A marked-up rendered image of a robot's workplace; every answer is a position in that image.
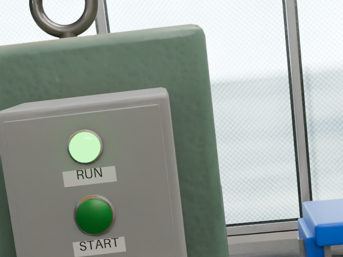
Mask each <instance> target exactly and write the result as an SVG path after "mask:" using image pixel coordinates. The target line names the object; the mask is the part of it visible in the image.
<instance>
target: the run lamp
mask: <svg viewBox="0 0 343 257"><path fill-rule="evenodd" d="M67 150H68V153H69V155H70V157H71V158H72V159H73V160H74V161H75V162H77V163H79V164H84V165H86V164H91V163H94V162H95V161H97V160H98V159H99V158H100V156H101V154H102V152H103V142H102V139H101V137H100V136H99V135H98V134H97V133H96V132H94V131H92V130H89V129H82V130H78V131H76V132H75V133H73V134H72V135H71V137H70V138H69V140H68V143H67Z"/></svg>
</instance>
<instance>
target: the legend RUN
mask: <svg viewBox="0 0 343 257"><path fill-rule="evenodd" d="M62 173H63V180H64V187H72V186H81V185H90V184H99V183H107V182H116V181H117V179H116V171H115V166H109V167H101V168H92V169H83V170H74V171H66V172H62Z"/></svg>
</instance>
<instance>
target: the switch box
mask: <svg viewBox="0 0 343 257"><path fill-rule="evenodd" d="M82 129H89V130H92V131H94V132H96V133H97V134H98V135H99V136H100V137H101V139H102V142H103V152H102V154H101V156H100V158H99V159H98V160H97V161H95V162H94V163H91V164H86V165H84V164H79V163H77V162H75V161H74V160H73V159H72V158H71V157H70V155H69V153H68V150H67V143H68V140H69V138H70V137H71V135H72V134H73V133H75V132H76V131H78V130H82ZM0 154H1V161H2V167H3V173H4V179H5V185H6V192H7V198H8V205H9V211H10V217H11V223H12V229H13V236H14V242H15V249H16V255H17V257H75V254H74V247H73V242H82V241H90V240H99V239H108V238H117V237H124V238H125V246H126V251H124V252H115V253H106V254H97V255H89V256H80V257H187V250H186V241H185V232H184V223H183V214H182V206H181V196H180V188H179V179H178V170H177V161H176V152H175V143H174V135H173V125H172V117H171V111H170V103H169V95H168V91H167V90H166V88H162V87H160V88H151V89H142V90H133V91H124V92H115V93H106V94H98V95H89V96H80V97H71V98H62V99H53V100H44V101H36V102H27V103H23V104H20V105H17V106H14V107H11V108H8V109H5V110H2V111H0ZM109 166H115V171H116V179H117V181H116V182H107V183H99V184H90V185H81V186H72V187H64V180H63V173H62V172H66V171H74V170H83V169H92V168H101V167H109ZM92 194H97V195H101V196H104V197H106V198H107V199H109V200H110V201H111V202H112V204H113V205H114V208H115V211H116V218H115V222H114V224H113V226H112V227H111V229H110V230H109V231H108V232H106V233H105V234H102V235H99V236H91V235H88V234H85V233H83V232H82V231H81V230H79V229H78V227H77V226H76V224H75V221H74V209H75V207H76V205H77V203H78V202H79V201H80V200H81V199H82V198H83V197H85V196H87V195H92Z"/></svg>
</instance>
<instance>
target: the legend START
mask: <svg viewBox="0 0 343 257"><path fill-rule="evenodd" d="M73 250H74V254H75V257H80V256H89V255H97V254H106V253H115V252H124V251H126V246H125V238H124V237H117V238H108V239H99V240H90V241H82V242H73Z"/></svg>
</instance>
